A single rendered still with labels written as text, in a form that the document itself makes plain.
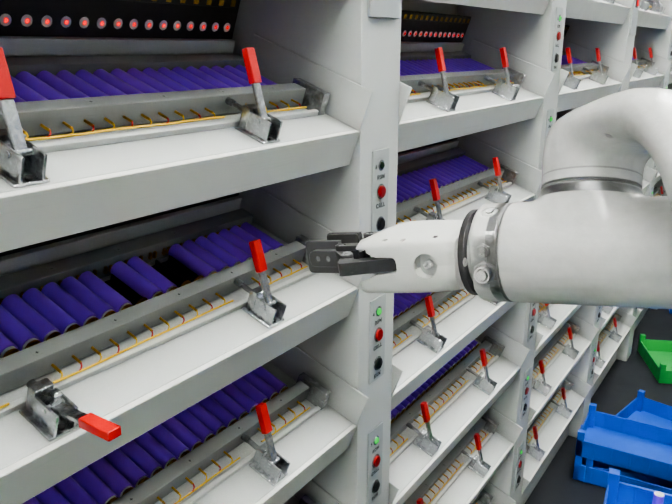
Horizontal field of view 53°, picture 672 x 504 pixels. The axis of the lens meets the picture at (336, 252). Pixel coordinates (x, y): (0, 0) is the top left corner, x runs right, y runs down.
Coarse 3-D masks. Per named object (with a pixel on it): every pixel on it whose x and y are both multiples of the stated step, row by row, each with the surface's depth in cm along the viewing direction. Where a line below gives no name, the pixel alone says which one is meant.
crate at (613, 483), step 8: (616, 472) 128; (608, 480) 128; (616, 480) 128; (608, 488) 128; (616, 488) 128; (624, 488) 129; (632, 488) 128; (640, 488) 128; (608, 496) 129; (616, 496) 128; (624, 496) 129; (632, 496) 129; (640, 496) 128; (648, 496) 127
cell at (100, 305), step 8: (64, 280) 68; (72, 280) 68; (64, 288) 67; (72, 288) 67; (80, 288) 67; (80, 296) 66; (88, 296) 66; (96, 296) 67; (88, 304) 66; (96, 304) 66; (104, 304) 66; (96, 312) 65; (104, 312) 65
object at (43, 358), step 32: (288, 256) 85; (192, 288) 72; (224, 288) 76; (96, 320) 63; (128, 320) 64; (160, 320) 68; (32, 352) 57; (64, 352) 59; (96, 352) 61; (0, 384) 54
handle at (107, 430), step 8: (56, 400) 53; (56, 408) 53; (64, 408) 53; (72, 408) 53; (64, 416) 52; (72, 416) 52; (80, 416) 52; (88, 416) 51; (96, 416) 51; (80, 424) 51; (88, 424) 50; (96, 424) 50; (104, 424) 50; (112, 424) 50; (96, 432) 50; (104, 432) 49; (112, 432) 50; (120, 432) 50
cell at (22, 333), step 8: (0, 312) 61; (8, 312) 61; (0, 320) 60; (8, 320) 60; (16, 320) 60; (0, 328) 60; (8, 328) 60; (16, 328) 60; (24, 328) 60; (8, 336) 59; (16, 336) 59; (24, 336) 59; (32, 336) 59; (16, 344) 59; (24, 344) 59
